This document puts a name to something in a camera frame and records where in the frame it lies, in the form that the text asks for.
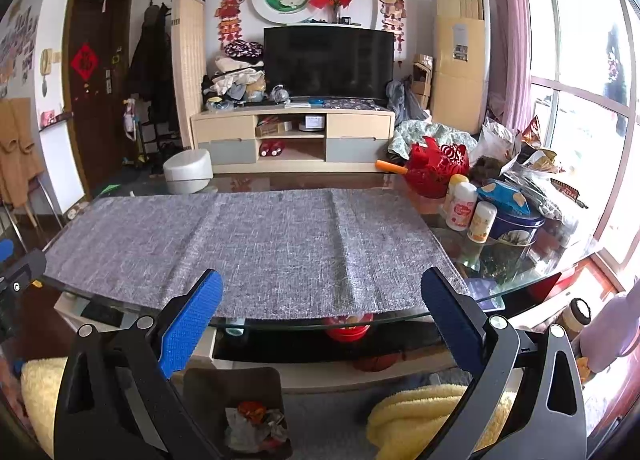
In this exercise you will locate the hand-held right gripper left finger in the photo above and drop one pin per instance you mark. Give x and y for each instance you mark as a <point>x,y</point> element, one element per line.
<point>192,325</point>

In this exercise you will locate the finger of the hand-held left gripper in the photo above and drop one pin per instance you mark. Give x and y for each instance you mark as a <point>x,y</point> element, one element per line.
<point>22,270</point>

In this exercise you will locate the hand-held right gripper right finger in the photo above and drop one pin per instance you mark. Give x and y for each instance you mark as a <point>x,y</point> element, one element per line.
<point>450,320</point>

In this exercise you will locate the grey trash bin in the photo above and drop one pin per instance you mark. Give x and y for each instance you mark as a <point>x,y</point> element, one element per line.
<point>220,390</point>

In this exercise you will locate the clear plastic bags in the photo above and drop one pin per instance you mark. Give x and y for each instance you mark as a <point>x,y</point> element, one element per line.
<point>245,432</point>

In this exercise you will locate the brown ball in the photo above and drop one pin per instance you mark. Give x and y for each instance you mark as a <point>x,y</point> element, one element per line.
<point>377,362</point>

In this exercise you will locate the grey woven table mat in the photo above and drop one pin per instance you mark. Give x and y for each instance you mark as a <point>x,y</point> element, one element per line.
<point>250,250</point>

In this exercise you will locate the small white bottle orange label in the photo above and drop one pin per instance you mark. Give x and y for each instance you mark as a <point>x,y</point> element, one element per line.
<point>482,225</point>

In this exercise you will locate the red bowl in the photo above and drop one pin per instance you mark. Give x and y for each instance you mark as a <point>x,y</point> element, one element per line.
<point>347,332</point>

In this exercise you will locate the white board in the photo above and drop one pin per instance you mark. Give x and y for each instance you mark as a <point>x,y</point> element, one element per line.
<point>60,170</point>

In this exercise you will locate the white bottle red label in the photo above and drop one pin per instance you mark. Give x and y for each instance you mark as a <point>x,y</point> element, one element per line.
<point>462,210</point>

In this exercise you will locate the blue round tin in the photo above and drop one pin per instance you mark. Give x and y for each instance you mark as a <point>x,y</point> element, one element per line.
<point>515,230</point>

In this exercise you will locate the jar with white cap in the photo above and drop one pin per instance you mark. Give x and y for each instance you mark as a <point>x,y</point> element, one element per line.
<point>577,317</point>

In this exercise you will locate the glass coffee table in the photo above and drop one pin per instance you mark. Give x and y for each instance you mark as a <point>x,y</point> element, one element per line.
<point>310,375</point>

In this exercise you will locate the blue snack bag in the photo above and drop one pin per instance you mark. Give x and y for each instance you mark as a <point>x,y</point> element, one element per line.
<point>505,197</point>

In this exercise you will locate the white bottle yellow cap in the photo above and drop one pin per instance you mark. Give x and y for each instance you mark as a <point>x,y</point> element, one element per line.
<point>452,185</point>

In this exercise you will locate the red bag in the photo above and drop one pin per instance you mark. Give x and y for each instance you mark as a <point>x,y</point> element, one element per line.
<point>435,170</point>

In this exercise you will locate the white round stool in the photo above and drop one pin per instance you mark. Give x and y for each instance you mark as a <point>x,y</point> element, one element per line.
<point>187,170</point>

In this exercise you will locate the brown wooden door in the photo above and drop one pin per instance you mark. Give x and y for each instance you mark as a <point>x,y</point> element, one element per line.
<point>95,130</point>

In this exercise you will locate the lavender bottle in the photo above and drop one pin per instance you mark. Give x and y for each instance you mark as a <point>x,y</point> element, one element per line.
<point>612,330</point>

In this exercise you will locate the orange tube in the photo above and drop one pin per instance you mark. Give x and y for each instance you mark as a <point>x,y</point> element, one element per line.
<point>390,166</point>

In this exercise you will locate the pile of plastic bags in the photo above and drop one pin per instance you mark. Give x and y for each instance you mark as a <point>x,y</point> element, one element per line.
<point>530,165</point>

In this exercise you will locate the green floral cloth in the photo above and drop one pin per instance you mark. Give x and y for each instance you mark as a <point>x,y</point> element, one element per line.
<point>415,132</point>

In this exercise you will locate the beige television stand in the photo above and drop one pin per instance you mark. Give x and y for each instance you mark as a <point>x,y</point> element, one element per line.
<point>225,127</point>

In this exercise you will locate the red diamond door sticker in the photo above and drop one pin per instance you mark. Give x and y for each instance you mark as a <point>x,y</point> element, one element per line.
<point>85,63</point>

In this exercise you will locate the beige standing air conditioner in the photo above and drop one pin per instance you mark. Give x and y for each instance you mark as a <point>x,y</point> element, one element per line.
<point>457,90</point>

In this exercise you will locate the dark hanging coat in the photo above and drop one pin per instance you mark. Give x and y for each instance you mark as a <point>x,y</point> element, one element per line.
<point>150,70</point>

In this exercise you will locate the cardboard boxes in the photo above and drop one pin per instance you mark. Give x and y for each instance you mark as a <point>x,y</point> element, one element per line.
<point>422,82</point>

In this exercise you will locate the pile of clothes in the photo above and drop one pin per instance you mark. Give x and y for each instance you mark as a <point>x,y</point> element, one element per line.
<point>235,80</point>

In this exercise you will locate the rolled bamboo mat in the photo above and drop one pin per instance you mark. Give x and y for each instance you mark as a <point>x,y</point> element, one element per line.
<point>189,70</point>

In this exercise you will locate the black television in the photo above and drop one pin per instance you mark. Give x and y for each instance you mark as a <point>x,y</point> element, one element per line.
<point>327,62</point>

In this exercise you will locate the purple curtain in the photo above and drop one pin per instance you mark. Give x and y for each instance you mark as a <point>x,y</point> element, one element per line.
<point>510,30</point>

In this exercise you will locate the window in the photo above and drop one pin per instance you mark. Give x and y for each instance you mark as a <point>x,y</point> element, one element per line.
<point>575,40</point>

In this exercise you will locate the pink hanging ornament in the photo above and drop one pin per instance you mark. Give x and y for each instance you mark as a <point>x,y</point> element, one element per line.
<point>392,10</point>

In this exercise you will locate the red fish hanging ornament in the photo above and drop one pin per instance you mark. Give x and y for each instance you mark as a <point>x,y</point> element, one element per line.
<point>230,10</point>

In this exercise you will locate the vase with red flowers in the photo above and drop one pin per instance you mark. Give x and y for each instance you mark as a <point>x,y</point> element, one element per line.
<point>335,0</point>

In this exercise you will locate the wall intercom phone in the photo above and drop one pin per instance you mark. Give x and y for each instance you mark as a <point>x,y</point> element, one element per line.
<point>47,62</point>

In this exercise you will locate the wall photo collage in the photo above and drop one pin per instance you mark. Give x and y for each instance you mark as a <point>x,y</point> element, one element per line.
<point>17,50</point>

